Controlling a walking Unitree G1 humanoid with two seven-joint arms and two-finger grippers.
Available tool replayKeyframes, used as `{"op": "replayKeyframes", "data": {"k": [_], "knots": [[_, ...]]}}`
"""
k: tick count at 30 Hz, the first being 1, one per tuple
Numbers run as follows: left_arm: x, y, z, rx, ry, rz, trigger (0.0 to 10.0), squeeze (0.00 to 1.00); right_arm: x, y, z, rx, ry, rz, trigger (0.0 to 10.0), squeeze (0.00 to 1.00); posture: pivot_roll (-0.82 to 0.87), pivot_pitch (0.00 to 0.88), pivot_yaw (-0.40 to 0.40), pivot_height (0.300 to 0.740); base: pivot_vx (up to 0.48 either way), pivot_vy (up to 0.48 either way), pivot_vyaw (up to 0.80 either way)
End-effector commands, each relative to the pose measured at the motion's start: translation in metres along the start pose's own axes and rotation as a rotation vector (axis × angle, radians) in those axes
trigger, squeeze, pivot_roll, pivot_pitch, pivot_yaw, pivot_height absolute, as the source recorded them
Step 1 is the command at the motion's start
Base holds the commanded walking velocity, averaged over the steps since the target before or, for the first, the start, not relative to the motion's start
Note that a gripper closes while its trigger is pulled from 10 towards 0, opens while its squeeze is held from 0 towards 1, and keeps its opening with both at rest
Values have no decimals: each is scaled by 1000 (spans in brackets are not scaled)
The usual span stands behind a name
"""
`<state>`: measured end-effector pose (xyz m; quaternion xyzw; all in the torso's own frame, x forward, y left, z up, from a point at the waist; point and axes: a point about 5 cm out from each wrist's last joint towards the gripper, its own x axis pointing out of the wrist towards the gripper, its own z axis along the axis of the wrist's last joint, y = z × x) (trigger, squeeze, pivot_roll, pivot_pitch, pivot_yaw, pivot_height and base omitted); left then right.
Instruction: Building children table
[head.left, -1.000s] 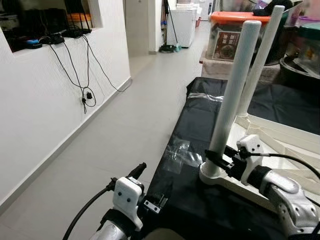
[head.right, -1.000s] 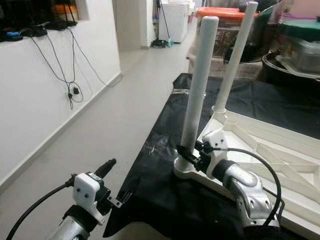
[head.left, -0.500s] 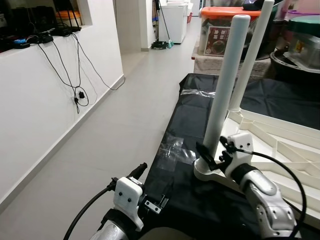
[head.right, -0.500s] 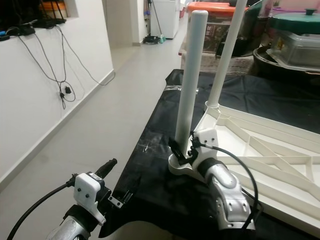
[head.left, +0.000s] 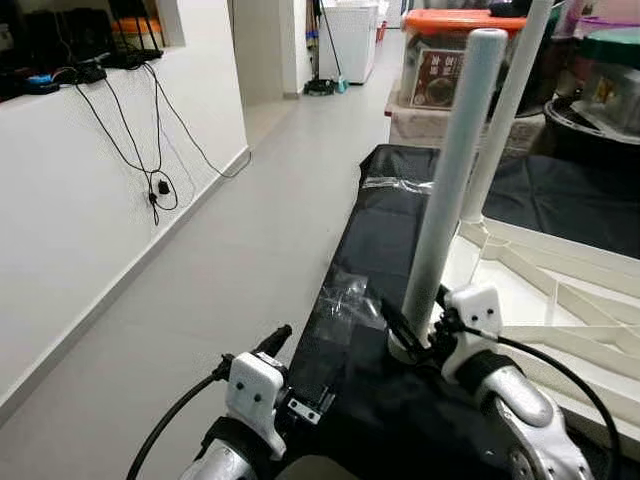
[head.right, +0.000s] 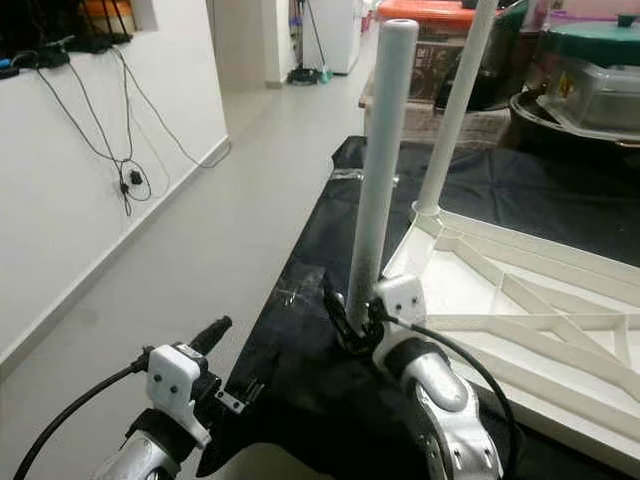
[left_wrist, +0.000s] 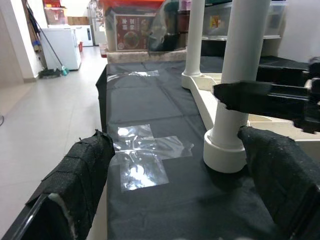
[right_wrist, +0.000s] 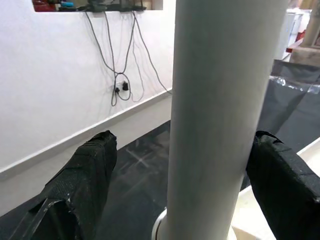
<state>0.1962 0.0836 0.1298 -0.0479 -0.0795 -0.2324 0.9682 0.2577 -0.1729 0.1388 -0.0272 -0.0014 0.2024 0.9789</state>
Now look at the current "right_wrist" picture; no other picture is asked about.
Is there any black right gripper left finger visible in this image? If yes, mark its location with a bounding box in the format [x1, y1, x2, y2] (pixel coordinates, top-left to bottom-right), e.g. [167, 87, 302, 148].
[7, 129, 118, 240]

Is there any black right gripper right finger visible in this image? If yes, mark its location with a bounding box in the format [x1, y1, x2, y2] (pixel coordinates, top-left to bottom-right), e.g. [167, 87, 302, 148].
[245, 130, 320, 240]

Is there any white plastic children table top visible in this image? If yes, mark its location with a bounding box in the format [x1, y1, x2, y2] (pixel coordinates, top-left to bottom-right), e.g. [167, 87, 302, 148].
[151, 136, 320, 240]

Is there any white plastic table leg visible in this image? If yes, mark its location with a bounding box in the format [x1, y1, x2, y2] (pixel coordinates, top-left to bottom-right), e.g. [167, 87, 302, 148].
[163, 0, 288, 240]

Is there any beige stone counter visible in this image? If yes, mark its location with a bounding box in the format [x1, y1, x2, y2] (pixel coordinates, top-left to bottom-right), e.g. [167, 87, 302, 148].
[289, 44, 320, 66]

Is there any white chest freezer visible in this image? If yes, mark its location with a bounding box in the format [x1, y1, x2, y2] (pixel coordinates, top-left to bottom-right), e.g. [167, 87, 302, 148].
[281, 8, 313, 60]

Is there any dark small device box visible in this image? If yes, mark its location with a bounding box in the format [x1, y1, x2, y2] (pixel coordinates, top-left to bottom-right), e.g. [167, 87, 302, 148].
[86, 0, 109, 13]

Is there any black wifi router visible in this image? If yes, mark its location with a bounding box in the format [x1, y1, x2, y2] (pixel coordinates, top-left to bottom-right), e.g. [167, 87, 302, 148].
[119, 0, 147, 13]

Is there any white wall socket with plug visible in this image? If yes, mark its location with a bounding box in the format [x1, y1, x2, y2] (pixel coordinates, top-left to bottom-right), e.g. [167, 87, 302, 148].
[112, 79, 131, 93]

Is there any thin dark wire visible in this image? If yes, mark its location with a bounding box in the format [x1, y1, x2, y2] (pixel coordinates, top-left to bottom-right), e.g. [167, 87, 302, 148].
[131, 11, 146, 103]

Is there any black wall cable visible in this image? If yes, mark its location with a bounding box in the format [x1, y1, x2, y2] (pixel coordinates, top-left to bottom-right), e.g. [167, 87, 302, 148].
[84, 11, 132, 107]

